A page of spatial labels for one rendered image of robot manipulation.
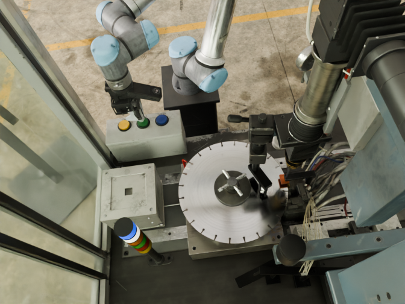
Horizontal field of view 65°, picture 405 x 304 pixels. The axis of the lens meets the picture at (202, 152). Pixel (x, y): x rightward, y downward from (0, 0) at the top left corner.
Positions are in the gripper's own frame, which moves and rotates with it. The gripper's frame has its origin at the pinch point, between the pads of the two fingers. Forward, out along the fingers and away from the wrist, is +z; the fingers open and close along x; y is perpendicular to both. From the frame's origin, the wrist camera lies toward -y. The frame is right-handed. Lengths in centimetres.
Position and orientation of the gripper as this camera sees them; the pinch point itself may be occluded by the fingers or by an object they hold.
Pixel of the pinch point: (143, 118)
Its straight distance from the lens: 117.0
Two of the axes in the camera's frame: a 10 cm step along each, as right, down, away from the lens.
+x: 1.1, 8.7, -4.9
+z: 0.8, 4.8, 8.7
